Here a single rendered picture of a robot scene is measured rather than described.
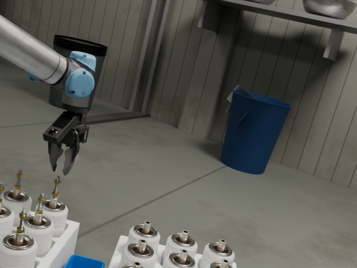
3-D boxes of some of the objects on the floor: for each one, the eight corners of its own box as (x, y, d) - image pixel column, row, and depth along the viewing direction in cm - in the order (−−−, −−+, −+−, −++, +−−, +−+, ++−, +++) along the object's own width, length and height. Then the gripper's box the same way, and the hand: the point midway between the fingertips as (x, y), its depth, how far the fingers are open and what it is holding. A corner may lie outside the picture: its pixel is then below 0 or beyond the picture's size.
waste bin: (280, 173, 327) (303, 101, 313) (254, 181, 290) (278, 100, 277) (227, 150, 354) (246, 83, 341) (196, 155, 317) (217, 80, 304)
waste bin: (105, 112, 379) (118, 49, 366) (66, 114, 342) (78, 43, 329) (72, 98, 403) (83, 39, 389) (32, 98, 366) (43, 32, 352)
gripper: (99, 108, 127) (86, 174, 132) (68, 98, 130) (56, 162, 135) (84, 111, 119) (71, 181, 124) (51, 101, 122) (39, 169, 127)
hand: (58, 169), depth 126 cm, fingers open, 3 cm apart
